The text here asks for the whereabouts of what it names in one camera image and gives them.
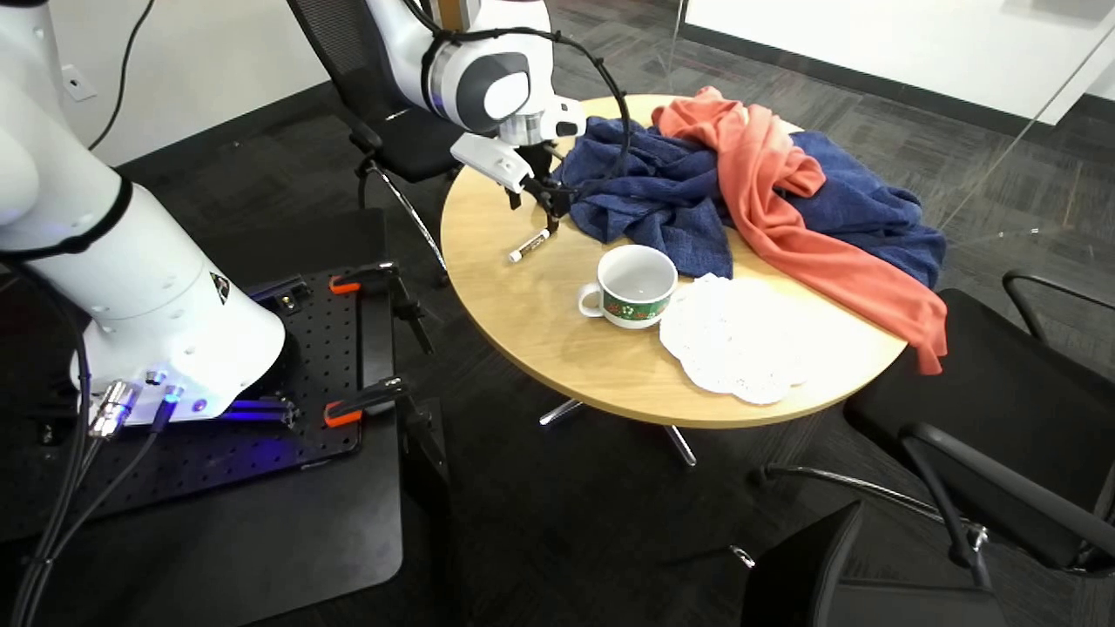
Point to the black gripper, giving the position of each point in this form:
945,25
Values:
517,170

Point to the black marker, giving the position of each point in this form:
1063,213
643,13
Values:
520,252

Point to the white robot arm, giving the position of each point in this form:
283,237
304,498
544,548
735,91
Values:
167,336

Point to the white green mug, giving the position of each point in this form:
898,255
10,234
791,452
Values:
632,287

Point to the round wooden table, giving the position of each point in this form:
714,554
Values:
531,315

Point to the dark blue towel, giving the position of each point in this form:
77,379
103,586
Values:
663,192

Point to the black office chair far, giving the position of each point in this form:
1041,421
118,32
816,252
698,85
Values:
396,139

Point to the orange black clamp upper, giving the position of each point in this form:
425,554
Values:
358,281

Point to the orange black clamp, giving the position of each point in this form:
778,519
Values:
358,281
363,402

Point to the orange cloth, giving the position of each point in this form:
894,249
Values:
758,165

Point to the white lace doily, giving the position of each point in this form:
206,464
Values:
733,339

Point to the orange black clamp lower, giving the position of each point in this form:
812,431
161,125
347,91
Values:
363,402

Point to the black office chair near table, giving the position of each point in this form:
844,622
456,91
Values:
804,582

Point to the black office chair right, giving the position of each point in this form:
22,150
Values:
1013,439

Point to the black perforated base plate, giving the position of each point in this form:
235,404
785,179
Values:
336,345

